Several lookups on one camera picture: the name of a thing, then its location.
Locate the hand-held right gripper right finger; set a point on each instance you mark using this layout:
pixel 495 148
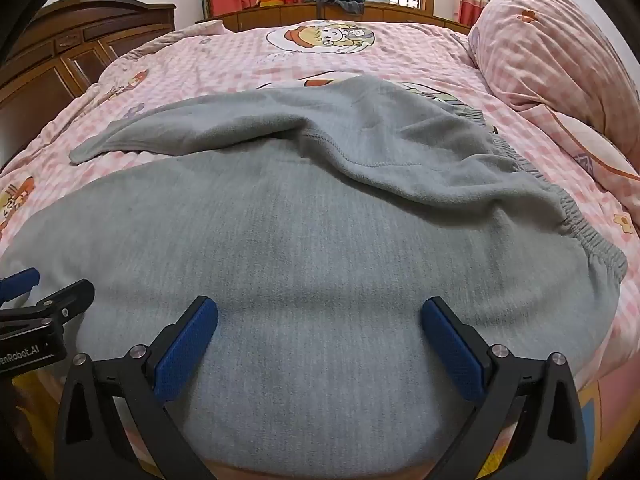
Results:
pixel 450 345

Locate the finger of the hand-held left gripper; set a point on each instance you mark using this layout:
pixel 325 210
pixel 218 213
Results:
pixel 65 297
pixel 20 281

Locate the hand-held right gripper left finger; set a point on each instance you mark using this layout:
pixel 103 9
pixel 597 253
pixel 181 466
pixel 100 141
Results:
pixel 187 345

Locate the grey pants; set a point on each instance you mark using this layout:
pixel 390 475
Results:
pixel 310 240

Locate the yellow printed bed sheet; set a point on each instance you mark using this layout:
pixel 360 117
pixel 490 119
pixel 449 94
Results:
pixel 592 410

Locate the brown wooden wardrobe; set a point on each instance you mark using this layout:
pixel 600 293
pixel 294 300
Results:
pixel 55 55

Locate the white pillow with orange trim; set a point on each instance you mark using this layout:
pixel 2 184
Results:
pixel 585 150

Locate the pink checked printed blanket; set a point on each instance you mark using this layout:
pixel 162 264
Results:
pixel 390 55

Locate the pink checked pillow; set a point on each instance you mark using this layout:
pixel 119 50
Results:
pixel 545 45

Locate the wooden headboard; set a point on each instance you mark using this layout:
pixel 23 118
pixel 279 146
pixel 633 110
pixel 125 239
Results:
pixel 280 15

